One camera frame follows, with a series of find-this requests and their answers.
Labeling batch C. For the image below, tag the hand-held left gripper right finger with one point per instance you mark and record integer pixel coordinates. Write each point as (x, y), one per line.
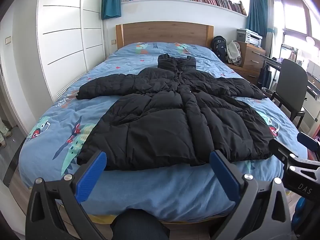
(223, 177)

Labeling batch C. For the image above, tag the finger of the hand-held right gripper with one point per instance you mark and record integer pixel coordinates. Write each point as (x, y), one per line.
(308, 140)
(281, 148)

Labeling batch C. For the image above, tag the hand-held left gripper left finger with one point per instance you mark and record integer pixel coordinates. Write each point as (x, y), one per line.
(92, 172)

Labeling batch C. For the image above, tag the black puffer coat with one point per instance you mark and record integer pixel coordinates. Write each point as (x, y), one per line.
(162, 120)

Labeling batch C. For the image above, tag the grey clothes pile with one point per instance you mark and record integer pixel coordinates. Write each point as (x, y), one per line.
(233, 52)

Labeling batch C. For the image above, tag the glass desk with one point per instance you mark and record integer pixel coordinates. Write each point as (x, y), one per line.
(312, 85)

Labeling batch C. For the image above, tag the black chair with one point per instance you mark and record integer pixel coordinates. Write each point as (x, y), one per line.
(290, 80)

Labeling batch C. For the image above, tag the blue dinosaur print bedsheet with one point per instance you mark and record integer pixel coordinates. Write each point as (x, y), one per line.
(155, 192)

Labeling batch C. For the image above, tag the person's dark trouser leg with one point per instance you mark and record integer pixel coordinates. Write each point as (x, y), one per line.
(137, 226)

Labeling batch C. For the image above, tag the dark tote bag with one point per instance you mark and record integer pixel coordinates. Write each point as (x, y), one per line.
(264, 76)

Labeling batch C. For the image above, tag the wooden dresser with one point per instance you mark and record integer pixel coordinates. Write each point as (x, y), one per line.
(252, 55)

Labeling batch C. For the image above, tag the grey printer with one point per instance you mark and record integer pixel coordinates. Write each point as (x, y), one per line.
(250, 36)

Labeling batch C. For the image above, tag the black backpack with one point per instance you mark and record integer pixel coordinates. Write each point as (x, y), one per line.
(219, 47)

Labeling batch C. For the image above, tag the white wardrobe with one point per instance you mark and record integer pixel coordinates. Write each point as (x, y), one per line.
(62, 42)

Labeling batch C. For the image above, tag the wooden bed headboard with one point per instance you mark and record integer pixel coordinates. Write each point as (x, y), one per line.
(162, 32)

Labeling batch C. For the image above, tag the wall light switch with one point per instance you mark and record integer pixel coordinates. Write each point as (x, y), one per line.
(8, 40)

